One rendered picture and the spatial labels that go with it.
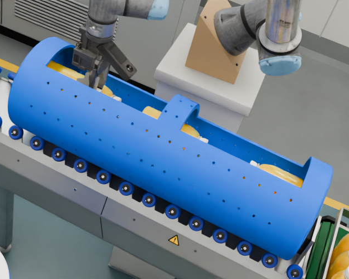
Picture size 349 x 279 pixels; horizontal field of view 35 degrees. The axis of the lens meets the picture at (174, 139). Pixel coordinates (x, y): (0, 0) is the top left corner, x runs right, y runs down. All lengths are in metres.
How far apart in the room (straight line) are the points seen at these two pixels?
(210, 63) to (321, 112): 2.16
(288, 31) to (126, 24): 1.79
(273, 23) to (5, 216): 1.39
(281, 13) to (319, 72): 2.79
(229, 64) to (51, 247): 1.30
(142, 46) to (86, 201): 1.66
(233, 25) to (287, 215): 0.60
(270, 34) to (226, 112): 0.34
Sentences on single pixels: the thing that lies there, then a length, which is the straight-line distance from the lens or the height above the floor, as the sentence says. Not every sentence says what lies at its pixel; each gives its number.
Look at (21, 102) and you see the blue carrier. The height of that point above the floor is 1.13.
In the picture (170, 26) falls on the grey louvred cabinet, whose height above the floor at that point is 0.55.
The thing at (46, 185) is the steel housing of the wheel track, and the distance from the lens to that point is 1.72.
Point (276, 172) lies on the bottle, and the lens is 1.47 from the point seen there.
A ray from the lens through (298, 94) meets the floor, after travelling 3.87.
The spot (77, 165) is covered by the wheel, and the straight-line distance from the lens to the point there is 1.62.
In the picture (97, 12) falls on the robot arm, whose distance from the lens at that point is 1.39.
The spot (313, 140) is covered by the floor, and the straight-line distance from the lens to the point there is 3.57.
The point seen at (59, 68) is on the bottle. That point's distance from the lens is 1.59.
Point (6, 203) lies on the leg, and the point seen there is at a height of 0.36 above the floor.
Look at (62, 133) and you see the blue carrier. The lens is 1.52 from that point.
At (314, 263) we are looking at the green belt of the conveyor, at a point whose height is 0.89.
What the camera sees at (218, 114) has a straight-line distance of 1.74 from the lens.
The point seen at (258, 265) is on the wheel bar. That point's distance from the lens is 1.59.
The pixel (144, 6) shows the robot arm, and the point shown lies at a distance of 1.38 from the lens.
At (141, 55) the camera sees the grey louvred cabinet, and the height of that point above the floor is 0.29.
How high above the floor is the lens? 2.17
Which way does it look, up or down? 43 degrees down
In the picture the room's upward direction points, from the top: 18 degrees clockwise
